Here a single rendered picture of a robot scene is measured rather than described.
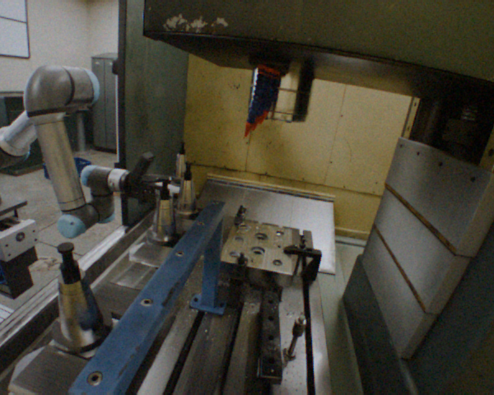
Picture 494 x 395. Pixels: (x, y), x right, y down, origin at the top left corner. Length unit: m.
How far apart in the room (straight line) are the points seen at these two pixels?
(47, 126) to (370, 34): 0.75
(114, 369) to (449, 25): 0.55
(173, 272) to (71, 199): 0.52
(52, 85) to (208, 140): 1.18
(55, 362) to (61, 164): 0.59
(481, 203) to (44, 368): 0.71
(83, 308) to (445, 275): 0.66
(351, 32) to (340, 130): 1.38
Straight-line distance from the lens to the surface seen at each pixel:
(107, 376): 0.30
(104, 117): 5.94
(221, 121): 1.78
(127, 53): 1.23
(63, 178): 0.84
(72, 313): 0.32
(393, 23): 0.43
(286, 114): 0.64
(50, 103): 0.82
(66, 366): 0.33
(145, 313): 0.34
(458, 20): 0.46
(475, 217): 0.64
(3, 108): 4.87
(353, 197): 1.89
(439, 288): 0.71
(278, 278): 0.84
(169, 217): 0.46
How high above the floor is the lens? 1.48
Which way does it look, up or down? 22 degrees down
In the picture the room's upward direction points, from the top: 8 degrees clockwise
